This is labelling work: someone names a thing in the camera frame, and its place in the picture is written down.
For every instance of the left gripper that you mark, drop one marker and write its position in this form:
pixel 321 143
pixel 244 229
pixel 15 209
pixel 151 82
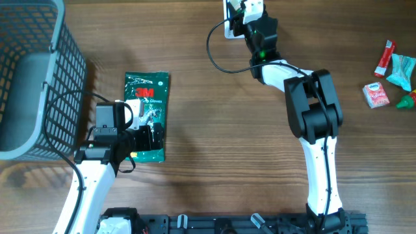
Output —
pixel 147 143

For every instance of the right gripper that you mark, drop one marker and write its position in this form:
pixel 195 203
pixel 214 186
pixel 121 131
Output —
pixel 236 21

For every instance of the green 3M gloves packet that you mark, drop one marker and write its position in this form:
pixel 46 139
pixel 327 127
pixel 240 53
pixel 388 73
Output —
pixel 153 90

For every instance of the red sachet stick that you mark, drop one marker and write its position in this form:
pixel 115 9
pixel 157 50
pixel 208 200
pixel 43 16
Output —
pixel 385 58

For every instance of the red tissue packet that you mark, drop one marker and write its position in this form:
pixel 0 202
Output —
pixel 375 95

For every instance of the teal wipes packet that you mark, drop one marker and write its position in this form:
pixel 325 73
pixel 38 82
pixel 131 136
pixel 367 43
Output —
pixel 401 72

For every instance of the red yellow sauce bottle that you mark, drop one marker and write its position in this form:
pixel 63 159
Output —
pixel 408 101

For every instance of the green lid jar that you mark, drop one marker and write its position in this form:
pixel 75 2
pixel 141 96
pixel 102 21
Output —
pixel 235 6

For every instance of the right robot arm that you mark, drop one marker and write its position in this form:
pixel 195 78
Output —
pixel 314 116

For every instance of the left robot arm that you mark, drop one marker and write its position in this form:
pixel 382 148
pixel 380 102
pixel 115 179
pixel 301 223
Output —
pixel 123 128

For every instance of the white barcode scanner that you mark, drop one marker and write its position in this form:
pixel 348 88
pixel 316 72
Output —
pixel 228 33

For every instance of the grey plastic mesh basket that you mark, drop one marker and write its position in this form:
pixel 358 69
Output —
pixel 43 74

